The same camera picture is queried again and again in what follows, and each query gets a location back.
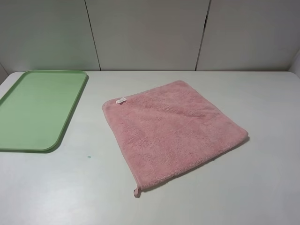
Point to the green plastic tray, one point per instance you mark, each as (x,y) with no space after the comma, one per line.
(36,110)

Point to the pink terry towel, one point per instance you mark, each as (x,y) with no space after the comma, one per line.
(169,130)

